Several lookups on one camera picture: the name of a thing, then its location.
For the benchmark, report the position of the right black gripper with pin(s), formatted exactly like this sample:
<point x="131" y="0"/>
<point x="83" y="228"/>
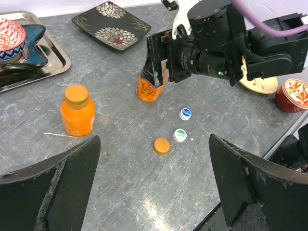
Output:
<point x="162" y="47"/>

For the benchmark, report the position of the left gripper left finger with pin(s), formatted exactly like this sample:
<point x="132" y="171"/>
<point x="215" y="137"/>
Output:
<point x="51" y="195"/>

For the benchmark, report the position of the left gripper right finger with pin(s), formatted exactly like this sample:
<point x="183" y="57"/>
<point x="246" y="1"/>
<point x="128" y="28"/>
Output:
<point x="257" y="194"/>

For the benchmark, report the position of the orange juice bottle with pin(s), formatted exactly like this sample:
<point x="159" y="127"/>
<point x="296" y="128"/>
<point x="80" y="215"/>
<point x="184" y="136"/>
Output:
<point x="77" y="111"/>
<point x="146" y="91"/>

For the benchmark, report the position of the blue white bottle cap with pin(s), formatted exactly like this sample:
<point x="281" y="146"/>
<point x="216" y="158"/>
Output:
<point x="185" y="114"/>

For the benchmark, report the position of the green white bottle cap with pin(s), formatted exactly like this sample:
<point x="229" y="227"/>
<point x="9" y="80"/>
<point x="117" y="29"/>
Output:
<point x="179" y="135"/>

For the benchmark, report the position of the orange bottle cap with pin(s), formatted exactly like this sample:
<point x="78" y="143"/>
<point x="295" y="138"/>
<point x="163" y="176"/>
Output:
<point x="161" y="145"/>

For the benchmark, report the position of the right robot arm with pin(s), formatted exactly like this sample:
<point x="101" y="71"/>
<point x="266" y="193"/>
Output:
<point x="223" y="39"/>

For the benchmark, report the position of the black floral rectangular plate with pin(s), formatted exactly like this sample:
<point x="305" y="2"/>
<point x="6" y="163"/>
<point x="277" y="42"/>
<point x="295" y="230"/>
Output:
<point x="112" y="25"/>

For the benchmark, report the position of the metal tray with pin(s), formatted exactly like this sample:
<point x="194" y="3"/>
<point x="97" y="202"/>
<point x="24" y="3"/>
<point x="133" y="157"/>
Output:
<point x="58" y="60"/>

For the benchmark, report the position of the red white patterned bowl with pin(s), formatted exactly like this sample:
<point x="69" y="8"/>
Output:
<point x="292" y="96"/>

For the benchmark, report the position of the beige bird plate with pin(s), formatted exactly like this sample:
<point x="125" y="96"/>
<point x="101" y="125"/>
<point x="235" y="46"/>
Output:
<point x="264" y="86"/>

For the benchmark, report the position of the blue star-shaped dish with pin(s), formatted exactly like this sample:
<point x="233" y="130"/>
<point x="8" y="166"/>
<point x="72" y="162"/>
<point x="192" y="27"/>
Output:
<point x="34" y="57"/>

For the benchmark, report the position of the orange patterned bowl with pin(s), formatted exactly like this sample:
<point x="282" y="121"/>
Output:
<point x="12" y="39"/>

